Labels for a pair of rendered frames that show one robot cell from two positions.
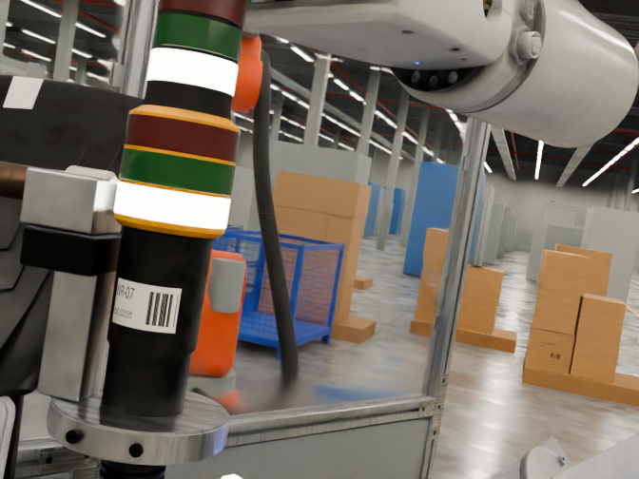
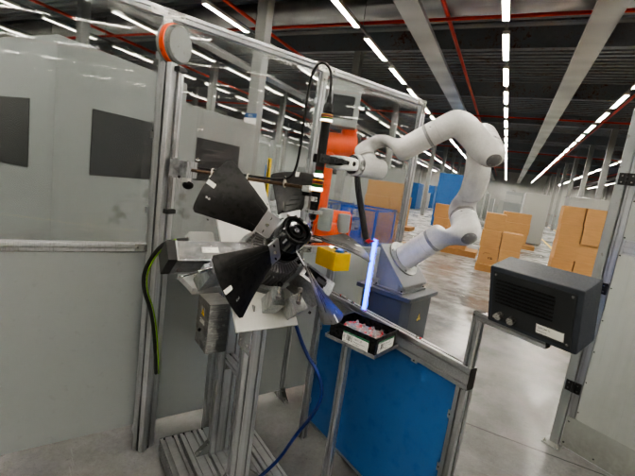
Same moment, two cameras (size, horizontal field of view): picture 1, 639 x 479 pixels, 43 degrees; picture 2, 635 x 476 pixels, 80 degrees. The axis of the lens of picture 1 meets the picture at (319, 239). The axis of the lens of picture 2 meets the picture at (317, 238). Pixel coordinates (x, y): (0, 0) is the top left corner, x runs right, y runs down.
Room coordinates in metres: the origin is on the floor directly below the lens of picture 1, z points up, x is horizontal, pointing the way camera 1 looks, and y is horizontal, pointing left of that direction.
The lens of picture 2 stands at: (-1.10, -0.25, 1.41)
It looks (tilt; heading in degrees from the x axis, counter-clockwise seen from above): 9 degrees down; 11
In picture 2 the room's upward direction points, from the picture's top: 8 degrees clockwise
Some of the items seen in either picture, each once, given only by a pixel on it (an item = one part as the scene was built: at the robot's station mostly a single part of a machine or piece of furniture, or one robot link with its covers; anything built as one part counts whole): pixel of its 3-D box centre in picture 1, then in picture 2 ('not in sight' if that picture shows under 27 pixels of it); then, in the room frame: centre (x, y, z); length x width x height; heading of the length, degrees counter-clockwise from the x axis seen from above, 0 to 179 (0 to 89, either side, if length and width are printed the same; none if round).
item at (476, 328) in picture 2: not in sight; (474, 338); (0.22, -0.57, 0.96); 0.03 x 0.03 x 0.20; 47
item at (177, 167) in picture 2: not in sight; (182, 168); (0.41, 0.68, 1.37); 0.10 x 0.07 x 0.09; 82
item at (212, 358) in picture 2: not in sight; (213, 362); (0.61, 0.54, 0.42); 0.04 x 0.04 x 0.83; 47
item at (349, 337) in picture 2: not in sight; (363, 332); (0.34, -0.20, 0.85); 0.22 x 0.17 x 0.07; 62
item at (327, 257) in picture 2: not in sight; (333, 259); (0.78, 0.03, 1.02); 0.16 x 0.10 x 0.11; 47
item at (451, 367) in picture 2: not in sight; (379, 327); (0.51, -0.26, 0.82); 0.90 x 0.04 x 0.08; 47
